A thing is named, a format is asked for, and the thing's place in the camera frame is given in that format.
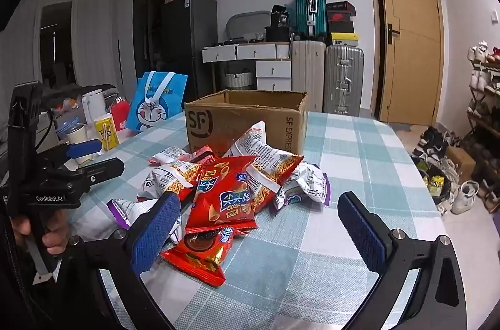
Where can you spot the blue Doraemon tote bag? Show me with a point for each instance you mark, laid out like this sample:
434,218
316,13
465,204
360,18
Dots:
159,96

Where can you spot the white orange snack bag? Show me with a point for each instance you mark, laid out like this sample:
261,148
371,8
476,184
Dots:
269,170

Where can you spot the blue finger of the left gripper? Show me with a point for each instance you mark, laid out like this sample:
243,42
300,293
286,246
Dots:
102,171
83,149

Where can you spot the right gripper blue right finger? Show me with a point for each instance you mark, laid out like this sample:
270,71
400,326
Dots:
369,233

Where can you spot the white drawer desk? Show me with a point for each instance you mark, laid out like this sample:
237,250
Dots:
269,61

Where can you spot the small cardboard box on floor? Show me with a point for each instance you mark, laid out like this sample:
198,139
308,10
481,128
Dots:
464,163

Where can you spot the black refrigerator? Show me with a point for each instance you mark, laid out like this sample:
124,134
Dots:
171,36

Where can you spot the silver suitcase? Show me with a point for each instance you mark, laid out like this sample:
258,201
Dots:
343,83

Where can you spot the black trash bin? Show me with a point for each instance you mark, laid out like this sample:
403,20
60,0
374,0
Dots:
440,177

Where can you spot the wooden door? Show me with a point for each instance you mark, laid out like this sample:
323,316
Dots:
408,61

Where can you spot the shoe rack with shoes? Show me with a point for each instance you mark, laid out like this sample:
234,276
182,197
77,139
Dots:
482,142

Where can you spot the red oreo snack pack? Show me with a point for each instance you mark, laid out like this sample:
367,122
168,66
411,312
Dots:
200,255

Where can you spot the yellow drink carton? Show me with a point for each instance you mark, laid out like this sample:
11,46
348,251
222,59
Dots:
106,131

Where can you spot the SF cardboard box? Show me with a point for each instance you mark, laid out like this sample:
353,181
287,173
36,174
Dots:
218,120

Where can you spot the purple white snack bag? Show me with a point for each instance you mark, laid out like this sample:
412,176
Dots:
306,182

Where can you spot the woven laundry basket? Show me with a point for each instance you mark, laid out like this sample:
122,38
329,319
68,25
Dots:
239,81

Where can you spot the stacked shoe boxes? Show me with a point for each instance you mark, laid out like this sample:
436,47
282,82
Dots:
340,20

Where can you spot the teal suitcase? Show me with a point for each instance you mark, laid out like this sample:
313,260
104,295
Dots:
311,18

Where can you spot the beige suitcase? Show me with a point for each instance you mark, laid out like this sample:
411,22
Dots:
308,72

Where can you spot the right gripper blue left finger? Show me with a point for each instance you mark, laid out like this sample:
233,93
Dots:
152,229

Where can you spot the red chip bag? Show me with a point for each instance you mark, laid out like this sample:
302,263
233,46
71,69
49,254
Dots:
223,198

